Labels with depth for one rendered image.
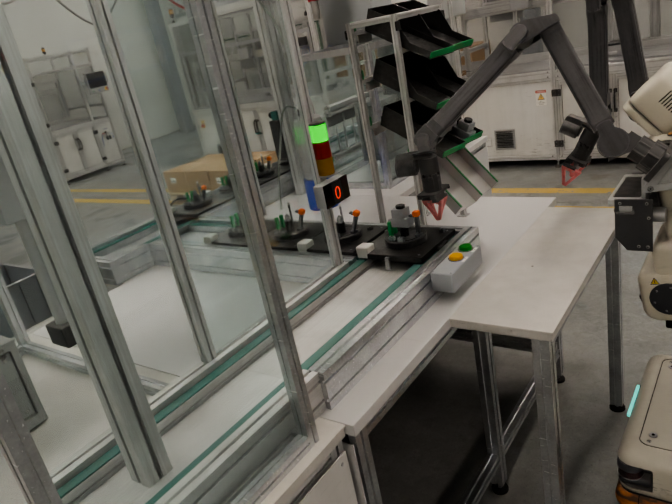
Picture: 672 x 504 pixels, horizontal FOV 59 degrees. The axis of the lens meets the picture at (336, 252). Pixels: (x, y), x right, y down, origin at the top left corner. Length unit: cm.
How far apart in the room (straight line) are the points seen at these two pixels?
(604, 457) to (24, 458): 207
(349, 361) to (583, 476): 126
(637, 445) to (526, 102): 431
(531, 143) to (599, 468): 409
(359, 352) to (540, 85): 474
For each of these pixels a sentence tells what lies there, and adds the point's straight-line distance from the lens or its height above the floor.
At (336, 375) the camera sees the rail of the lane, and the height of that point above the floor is 93.
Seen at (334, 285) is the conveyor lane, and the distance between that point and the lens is 180.
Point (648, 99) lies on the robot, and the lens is 184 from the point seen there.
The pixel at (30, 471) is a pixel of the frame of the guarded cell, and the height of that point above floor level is 122.
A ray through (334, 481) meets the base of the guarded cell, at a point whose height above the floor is 76.
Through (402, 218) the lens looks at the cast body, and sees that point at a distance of 191.
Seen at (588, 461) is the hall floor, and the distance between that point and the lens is 251.
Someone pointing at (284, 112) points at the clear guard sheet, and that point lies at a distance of 170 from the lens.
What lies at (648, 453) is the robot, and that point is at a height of 27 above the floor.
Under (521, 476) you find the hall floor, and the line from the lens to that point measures 244.
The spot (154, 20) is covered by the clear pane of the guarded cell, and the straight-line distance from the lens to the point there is 99.
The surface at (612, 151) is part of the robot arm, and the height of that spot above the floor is 123.
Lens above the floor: 167
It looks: 21 degrees down
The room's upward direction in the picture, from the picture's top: 12 degrees counter-clockwise
